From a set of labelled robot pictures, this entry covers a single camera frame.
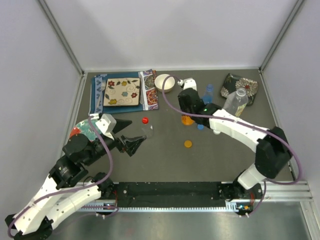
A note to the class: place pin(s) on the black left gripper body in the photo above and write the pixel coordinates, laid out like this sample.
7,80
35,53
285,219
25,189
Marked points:
118,143

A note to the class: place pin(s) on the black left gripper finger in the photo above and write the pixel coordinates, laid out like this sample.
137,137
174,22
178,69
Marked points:
131,144
120,125

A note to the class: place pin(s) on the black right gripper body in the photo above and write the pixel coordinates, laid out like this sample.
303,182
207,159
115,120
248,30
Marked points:
183,108

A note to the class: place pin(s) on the blue label water bottle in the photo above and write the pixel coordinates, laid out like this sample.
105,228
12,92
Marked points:
208,95

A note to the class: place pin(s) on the orange juice bottle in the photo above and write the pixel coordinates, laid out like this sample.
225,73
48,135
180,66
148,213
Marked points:
186,120

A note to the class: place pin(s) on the small red cap bottle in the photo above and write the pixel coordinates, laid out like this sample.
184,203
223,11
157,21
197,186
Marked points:
147,127

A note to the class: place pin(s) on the blue bottle cap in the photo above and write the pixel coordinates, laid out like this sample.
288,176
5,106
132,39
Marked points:
200,127

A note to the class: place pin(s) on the white bottle cap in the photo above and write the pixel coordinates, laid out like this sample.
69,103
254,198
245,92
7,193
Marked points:
216,132

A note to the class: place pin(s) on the orange bottle cap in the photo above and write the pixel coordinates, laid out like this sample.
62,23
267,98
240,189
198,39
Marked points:
188,144

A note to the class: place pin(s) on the large clear plastic bottle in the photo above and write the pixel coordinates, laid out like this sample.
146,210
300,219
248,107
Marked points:
236,102

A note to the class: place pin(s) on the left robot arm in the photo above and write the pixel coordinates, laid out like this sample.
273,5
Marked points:
60,196

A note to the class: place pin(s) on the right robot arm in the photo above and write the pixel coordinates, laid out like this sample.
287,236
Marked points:
269,145

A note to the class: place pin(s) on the cream ceramic bowl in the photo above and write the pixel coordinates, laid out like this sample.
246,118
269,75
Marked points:
168,85

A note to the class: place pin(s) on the cream floral square plate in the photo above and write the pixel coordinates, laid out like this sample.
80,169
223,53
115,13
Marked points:
122,92

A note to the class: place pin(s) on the red teal round plate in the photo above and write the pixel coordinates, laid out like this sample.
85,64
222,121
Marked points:
84,128

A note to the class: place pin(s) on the blue patterned placemat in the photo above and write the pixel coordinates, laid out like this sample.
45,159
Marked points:
148,99

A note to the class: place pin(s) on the silver fork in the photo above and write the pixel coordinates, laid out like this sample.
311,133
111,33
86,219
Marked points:
102,88

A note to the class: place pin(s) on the dark floral square plate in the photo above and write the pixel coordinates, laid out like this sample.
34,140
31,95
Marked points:
233,82

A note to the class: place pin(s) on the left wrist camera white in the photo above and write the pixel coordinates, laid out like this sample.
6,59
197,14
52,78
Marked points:
104,124

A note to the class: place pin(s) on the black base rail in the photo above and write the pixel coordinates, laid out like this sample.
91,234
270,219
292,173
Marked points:
179,194

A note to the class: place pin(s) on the grey cable duct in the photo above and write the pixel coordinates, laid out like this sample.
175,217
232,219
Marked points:
232,207

